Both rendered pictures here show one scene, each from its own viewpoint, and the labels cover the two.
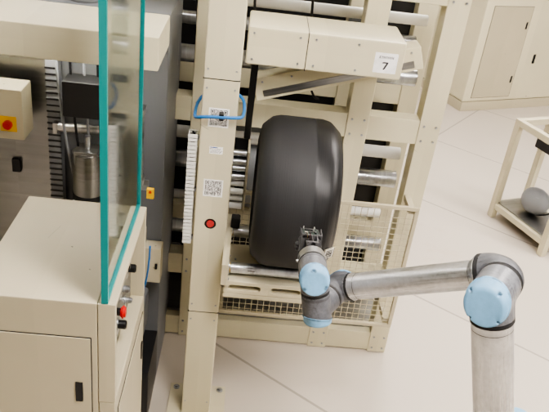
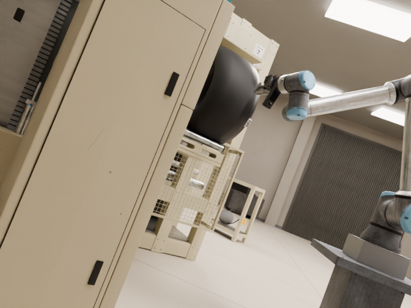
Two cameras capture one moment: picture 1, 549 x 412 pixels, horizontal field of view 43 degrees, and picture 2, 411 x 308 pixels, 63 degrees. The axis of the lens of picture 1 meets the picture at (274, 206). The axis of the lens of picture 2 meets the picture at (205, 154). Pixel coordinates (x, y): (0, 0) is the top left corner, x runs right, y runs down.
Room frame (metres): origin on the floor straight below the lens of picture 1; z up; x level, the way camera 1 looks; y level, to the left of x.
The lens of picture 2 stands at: (0.50, 0.80, 0.73)
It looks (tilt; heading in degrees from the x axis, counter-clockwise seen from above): 3 degrees up; 334
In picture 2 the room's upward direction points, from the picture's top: 22 degrees clockwise
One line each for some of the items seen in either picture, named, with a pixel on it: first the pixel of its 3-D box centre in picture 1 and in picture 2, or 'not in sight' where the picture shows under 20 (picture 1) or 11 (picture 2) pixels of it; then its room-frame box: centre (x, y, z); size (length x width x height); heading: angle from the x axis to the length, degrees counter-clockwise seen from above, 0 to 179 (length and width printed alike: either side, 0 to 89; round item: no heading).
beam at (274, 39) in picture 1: (323, 44); (225, 35); (2.75, -0.11, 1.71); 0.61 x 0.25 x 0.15; 94
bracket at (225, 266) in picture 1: (227, 248); not in sight; (2.43, 0.17, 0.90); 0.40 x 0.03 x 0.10; 4
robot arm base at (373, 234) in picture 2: not in sight; (382, 236); (1.58, -0.83, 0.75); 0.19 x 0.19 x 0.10
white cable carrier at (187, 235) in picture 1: (191, 188); not in sight; (2.37, 0.33, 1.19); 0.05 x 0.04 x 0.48; 4
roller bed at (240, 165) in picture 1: (225, 173); not in sight; (2.81, 0.24, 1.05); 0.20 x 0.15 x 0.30; 94
